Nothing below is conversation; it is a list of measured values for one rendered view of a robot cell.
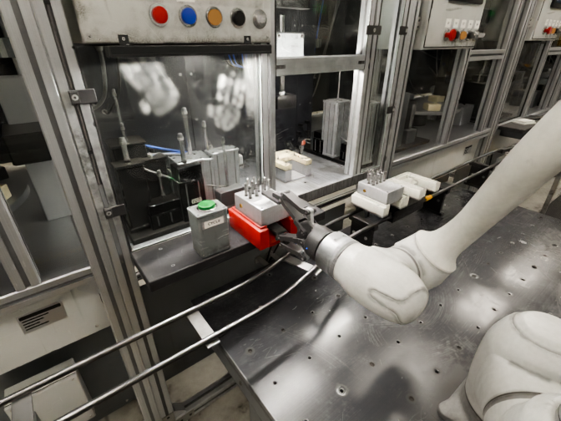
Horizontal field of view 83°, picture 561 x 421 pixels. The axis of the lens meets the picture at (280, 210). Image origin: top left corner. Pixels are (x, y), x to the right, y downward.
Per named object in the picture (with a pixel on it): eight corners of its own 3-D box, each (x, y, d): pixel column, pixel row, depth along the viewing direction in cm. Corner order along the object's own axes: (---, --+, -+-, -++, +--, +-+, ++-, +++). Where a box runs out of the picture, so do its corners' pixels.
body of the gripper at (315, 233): (337, 258, 72) (310, 240, 78) (342, 225, 68) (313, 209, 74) (313, 271, 67) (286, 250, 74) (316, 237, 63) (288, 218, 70)
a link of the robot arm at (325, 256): (366, 235, 64) (344, 223, 68) (335, 251, 59) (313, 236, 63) (360, 271, 68) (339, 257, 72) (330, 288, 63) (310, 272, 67)
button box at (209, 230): (203, 258, 76) (196, 215, 71) (189, 244, 82) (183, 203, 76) (231, 247, 81) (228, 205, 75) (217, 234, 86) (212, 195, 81)
